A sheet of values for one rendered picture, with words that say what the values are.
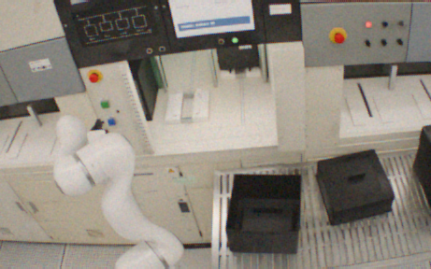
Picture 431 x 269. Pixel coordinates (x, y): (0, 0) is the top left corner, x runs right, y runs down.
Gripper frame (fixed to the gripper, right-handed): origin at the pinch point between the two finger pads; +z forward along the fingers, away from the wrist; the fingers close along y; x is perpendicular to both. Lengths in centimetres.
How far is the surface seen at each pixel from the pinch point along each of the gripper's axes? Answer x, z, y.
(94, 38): 32.6, 12.4, 5.8
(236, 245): -38, -35, 50
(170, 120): -30.0, 32.4, 20.2
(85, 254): -120, 8, -59
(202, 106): -30, 40, 35
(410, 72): -32, 58, 153
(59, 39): 35.7, 11.9, -8.9
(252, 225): -43, -23, 57
